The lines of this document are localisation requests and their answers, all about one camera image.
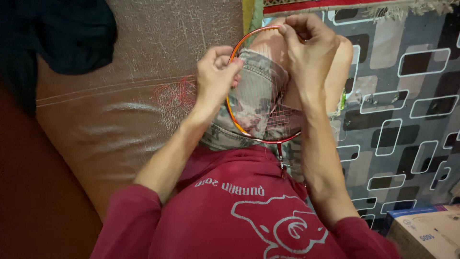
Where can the cardboard box with blue edge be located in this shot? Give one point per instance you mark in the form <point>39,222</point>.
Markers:
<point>424,232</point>

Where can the person's left hand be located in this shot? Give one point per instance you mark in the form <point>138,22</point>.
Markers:
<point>212,77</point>

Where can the grey patterned carpet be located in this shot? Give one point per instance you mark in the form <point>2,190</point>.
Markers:
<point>399,108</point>

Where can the dark blue cloth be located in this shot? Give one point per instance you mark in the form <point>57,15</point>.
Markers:
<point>61,39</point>

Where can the brown leather sofa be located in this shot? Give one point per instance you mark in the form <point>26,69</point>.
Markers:
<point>118,118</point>

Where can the red orange badminton racket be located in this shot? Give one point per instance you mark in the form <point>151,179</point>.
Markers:
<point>264,118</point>

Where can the person's right hand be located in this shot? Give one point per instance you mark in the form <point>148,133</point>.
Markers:
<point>312,50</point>

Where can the person's red printed sweatshirt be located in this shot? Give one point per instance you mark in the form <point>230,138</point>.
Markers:
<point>230,212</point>

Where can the red fringed rug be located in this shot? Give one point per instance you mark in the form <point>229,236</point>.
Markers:
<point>345,5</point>

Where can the person's camouflage shorts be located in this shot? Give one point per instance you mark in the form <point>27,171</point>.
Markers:
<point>251,104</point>

